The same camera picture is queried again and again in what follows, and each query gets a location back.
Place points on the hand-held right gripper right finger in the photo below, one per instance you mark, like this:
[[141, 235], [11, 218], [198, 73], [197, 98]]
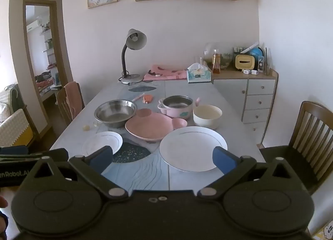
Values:
[[223, 159]]

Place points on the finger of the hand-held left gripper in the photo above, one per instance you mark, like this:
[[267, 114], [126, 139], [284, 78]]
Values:
[[58, 154]]

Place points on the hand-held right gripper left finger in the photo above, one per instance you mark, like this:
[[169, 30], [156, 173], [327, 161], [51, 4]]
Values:
[[101, 158]]

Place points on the small white plate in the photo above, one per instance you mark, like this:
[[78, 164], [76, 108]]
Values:
[[101, 141]]

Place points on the large white plate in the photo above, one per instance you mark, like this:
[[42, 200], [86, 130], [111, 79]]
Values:
[[190, 148]]

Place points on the cream bowl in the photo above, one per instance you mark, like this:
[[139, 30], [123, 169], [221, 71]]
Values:
[[205, 122]]

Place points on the stainless steel bowl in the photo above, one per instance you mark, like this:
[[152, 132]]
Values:
[[114, 115]]

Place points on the pink divided plate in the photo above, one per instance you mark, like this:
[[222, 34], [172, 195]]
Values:
[[148, 128]]

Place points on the pink pot with steel liner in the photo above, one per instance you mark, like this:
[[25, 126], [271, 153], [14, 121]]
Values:
[[171, 113]]

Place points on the person's left hand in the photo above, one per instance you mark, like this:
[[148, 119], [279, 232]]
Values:
[[2, 201]]

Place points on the small beige lump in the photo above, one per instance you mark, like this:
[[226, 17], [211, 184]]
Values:
[[86, 127]]

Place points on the sofa with cream cover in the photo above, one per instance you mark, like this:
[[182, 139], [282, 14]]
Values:
[[13, 128]]

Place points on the wooden chair with towel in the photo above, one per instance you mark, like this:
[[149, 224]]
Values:
[[61, 104]]

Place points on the pink towel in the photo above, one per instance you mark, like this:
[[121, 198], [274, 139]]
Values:
[[74, 96]]

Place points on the wooden chair with dark seat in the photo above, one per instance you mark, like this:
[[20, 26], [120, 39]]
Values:
[[286, 162]]

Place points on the pink spoon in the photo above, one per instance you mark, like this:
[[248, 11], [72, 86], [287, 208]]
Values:
[[197, 101]]

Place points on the small orange tool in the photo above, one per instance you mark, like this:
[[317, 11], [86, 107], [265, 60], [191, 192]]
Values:
[[148, 98]]

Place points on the white sideboard cabinet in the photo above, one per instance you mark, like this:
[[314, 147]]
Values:
[[257, 89]]

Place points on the tissue box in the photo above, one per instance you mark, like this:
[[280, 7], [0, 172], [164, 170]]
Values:
[[199, 77]]

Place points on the amber bottle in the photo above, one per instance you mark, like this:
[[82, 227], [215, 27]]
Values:
[[216, 64]]

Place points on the glass fishbowl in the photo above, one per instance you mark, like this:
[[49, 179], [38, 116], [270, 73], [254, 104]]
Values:
[[225, 60]]

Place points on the yellow tissue holder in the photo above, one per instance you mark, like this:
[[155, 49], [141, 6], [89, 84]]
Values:
[[244, 62]]

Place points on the clear acrylic photo stand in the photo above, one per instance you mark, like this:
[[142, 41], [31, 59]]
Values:
[[261, 64]]

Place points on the pink patterned cloth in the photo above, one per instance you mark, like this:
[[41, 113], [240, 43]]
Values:
[[166, 73]]

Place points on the clear glass cup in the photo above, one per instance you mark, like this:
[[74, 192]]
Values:
[[197, 59]]

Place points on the thin black rod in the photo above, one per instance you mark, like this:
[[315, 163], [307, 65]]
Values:
[[266, 60]]

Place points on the blue globe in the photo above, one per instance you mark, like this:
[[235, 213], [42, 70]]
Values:
[[257, 52]]

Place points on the white paper roll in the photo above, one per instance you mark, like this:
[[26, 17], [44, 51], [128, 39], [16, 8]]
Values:
[[249, 47]]

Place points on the grey desk lamp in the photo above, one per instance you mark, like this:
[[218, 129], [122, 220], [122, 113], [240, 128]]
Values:
[[135, 39]]

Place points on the yellow cartoon bag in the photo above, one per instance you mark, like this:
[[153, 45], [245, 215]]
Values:
[[328, 231]]

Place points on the white air conditioner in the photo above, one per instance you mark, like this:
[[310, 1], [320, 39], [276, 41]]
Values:
[[33, 26]]

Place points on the wooden door frame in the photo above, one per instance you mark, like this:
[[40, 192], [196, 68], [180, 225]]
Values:
[[39, 2]]

